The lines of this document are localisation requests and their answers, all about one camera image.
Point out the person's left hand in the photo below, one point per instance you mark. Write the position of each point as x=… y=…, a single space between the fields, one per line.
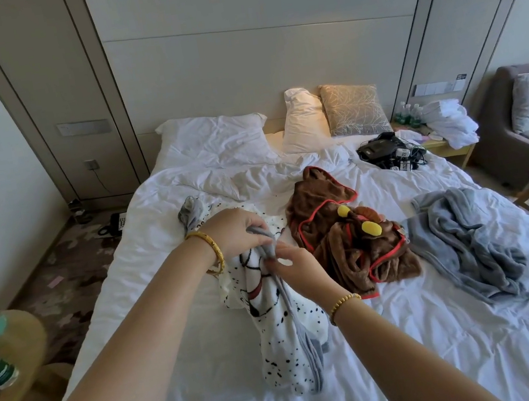
x=232 y=230

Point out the person's right hand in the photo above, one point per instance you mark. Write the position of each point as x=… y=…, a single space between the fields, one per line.
x=306 y=274

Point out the person's left thumb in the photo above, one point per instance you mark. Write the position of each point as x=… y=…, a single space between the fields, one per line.
x=265 y=250

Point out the person's right thumb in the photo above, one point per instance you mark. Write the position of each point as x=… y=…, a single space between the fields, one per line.
x=275 y=266

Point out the white spotted fleece garment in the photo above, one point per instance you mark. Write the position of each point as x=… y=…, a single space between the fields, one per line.
x=278 y=335

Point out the person's right forearm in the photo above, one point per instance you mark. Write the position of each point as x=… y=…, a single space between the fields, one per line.
x=410 y=360

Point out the person's left forearm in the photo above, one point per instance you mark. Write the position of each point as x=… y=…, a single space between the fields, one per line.
x=133 y=348

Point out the gold bangle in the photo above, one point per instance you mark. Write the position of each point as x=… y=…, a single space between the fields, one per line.
x=216 y=250

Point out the brown fleece garment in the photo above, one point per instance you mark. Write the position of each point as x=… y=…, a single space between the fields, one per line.
x=342 y=250

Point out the flat white pillow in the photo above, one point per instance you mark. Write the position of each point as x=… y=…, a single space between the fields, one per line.
x=220 y=140

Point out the bed with white duvet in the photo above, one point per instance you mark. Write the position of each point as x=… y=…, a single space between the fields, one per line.
x=212 y=376

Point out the plump white pillow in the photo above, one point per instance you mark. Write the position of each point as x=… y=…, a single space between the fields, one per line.
x=305 y=124

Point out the black desk telephone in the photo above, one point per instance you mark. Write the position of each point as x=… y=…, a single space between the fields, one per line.
x=115 y=224

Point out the beige patterned cushion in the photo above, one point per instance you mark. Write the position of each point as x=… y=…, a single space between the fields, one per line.
x=355 y=108

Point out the grey fleece garment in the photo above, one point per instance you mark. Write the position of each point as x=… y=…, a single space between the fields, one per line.
x=462 y=246

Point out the black shoes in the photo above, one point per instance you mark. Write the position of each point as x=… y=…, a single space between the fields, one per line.
x=79 y=211

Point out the green label water bottle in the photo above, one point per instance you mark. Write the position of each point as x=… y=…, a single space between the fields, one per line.
x=411 y=117
x=404 y=116
x=418 y=114

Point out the light wooden nightstand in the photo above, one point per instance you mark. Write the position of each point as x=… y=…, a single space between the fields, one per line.
x=457 y=154

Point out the grey upholstered headboard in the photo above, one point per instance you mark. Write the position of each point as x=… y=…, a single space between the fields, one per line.
x=258 y=33

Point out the pile of white bathrobes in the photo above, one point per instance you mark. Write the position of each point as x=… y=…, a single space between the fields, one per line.
x=452 y=120

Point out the grey armchair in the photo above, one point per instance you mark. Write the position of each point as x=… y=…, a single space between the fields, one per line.
x=496 y=131

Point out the wall socket with plug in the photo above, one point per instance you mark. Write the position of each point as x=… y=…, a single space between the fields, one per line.
x=91 y=164

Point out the grey wall switch panel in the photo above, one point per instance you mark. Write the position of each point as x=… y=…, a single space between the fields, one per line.
x=83 y=128

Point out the white bedside switch panel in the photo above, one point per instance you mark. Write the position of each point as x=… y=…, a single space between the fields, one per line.
x=437 y=88

